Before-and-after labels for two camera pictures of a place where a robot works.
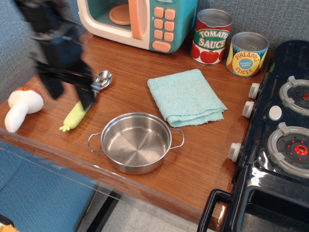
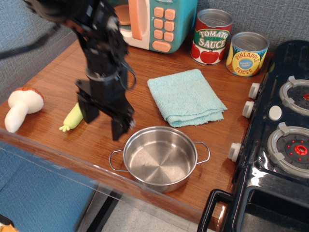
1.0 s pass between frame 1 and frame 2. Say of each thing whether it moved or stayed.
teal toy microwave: stayed
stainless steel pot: moved
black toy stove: stayed
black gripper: moved
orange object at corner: stayed
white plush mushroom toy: stayed
